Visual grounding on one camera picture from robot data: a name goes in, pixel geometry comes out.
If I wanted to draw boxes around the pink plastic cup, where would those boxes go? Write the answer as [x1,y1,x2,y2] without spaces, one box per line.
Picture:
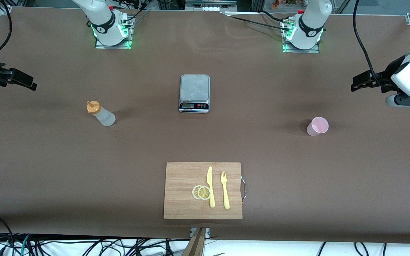
[306,117,329,137]

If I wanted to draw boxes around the clear sauce bottle orange cap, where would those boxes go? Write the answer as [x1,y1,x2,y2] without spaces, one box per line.
[86,101,116,127]

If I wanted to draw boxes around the silver kitchen scale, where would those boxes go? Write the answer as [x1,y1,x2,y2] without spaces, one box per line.
[179,74,211,114]

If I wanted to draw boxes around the grey box white connectors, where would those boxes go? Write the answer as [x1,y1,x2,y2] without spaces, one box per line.
[185,0,237,12]

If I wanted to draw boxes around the yellow plastic fork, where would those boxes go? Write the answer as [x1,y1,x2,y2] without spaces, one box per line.
[220,171,231,210]

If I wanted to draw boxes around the yellow plastic knife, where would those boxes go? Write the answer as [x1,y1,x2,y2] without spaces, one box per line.
[206,166,216,208]

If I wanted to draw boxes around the wooden cutting board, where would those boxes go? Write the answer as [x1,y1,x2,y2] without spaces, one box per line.
[163,162,247,220]

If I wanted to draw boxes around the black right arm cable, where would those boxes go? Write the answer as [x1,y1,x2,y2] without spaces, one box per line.
[0,0,13,56]

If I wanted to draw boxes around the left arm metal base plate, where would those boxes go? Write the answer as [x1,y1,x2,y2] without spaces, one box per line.
[282,18,320,54]

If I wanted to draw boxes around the black cable on table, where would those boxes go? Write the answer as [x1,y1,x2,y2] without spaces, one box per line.
[223,12,294,32]

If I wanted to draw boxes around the teal floor cable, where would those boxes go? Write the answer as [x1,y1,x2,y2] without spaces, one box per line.
[20,234,31,256]

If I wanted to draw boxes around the small metal bracket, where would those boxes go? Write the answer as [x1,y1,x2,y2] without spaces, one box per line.
[189,228,211,239]

